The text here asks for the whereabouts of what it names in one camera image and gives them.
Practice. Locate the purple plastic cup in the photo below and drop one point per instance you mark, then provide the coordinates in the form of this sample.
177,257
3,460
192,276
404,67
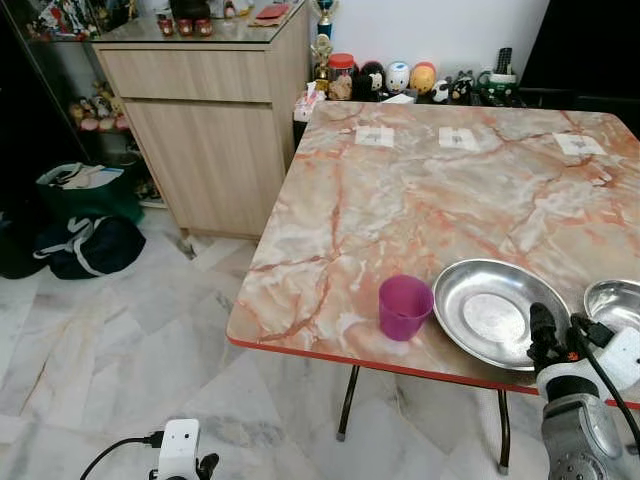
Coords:
405,307

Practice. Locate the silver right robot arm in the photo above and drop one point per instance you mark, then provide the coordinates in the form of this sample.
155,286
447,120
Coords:
575,440

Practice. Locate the large round steel plate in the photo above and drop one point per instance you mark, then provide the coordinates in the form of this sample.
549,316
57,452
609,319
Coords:
490,312

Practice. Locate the small steel bowl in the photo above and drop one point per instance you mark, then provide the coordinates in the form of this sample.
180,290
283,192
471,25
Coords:
615,303

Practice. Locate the black metal table leg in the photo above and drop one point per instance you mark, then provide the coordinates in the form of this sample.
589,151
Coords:
504,430
349,400

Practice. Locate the white paper tag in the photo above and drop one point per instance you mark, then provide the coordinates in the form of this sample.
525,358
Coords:
459,139
580,144
375,136

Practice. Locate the dark green mug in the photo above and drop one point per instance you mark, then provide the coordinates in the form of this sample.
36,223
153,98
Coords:
497,90

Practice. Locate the dark blue duffel bag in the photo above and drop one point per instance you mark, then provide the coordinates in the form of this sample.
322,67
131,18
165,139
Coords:
90,250

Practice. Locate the black and white figurine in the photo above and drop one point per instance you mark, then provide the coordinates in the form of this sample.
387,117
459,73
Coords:
455,89

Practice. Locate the black remote control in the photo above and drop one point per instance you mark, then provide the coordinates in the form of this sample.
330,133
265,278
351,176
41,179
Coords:
504,60

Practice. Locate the yellow round figurine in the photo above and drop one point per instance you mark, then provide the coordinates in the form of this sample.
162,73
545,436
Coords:
423,79

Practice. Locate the black television screen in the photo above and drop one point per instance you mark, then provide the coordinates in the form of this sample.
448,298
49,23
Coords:
590,45

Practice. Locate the white round figurine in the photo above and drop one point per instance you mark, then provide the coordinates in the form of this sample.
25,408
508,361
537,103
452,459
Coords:
398,78

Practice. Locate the black round figurine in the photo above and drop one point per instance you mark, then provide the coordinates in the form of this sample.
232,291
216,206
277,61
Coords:
371,82

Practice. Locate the green shopping bag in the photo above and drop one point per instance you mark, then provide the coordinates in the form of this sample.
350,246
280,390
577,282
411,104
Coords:
95,195

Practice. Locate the red lid plastic jar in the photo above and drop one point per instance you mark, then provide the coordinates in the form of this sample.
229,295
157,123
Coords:
342,78

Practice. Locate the light wooden cabinet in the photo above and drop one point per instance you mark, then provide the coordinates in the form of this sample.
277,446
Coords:
210,150

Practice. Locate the white tissue packet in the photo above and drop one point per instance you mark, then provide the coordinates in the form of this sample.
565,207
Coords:
308,104

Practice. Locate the gold trophy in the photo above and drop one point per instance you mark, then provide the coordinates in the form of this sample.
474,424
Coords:
322,45

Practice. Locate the glass display shelf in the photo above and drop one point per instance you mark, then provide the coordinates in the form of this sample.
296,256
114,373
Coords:
60,90

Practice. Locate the red flat wallet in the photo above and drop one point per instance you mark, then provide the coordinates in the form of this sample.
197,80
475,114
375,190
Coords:
272,12

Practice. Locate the red and brown ornament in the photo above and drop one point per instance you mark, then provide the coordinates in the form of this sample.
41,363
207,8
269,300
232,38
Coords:
188,18

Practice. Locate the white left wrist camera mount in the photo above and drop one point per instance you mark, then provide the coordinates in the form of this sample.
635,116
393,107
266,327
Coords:
179,448

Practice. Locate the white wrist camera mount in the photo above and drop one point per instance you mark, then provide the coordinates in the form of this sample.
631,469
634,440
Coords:
620,357
179,448

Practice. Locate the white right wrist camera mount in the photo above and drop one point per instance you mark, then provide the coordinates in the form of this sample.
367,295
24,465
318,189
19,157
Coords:
620,357

